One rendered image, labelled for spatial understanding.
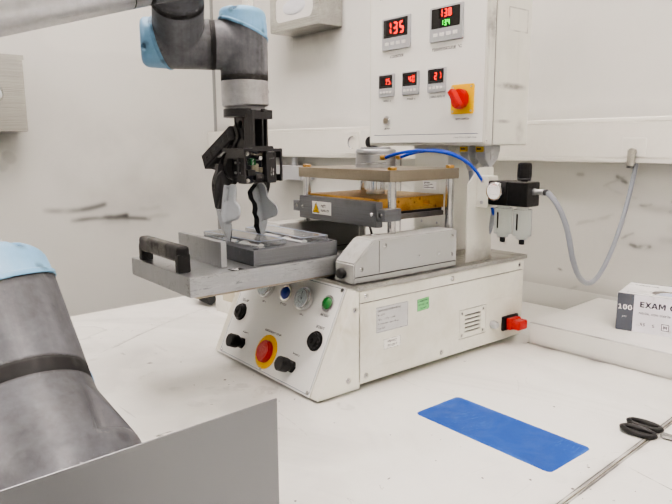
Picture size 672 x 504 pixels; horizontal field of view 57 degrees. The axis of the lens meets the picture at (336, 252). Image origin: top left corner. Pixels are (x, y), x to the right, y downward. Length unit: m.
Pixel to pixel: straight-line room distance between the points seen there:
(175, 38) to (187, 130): 1.73
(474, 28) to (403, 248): 0.44
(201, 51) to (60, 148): 1.54
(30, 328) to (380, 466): 0.48
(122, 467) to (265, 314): 0.71
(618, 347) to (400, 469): 0.57
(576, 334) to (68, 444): 1.01
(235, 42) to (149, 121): 1.64
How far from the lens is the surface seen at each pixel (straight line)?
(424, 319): 1.13
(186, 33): 0.98
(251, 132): 0.99
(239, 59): 1.01
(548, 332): 1.33
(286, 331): 1.11
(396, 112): 1.38
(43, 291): 0.58
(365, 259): 1.02
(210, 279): 0.92
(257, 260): 0.97
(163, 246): 0.98
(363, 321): 1.03
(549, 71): 1.66
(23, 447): 0.49
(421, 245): 1.11
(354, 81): 2.09
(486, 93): 1.23
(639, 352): 1.26
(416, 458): 0.87
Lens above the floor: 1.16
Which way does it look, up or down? 10 degrees down
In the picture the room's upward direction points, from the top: straight up
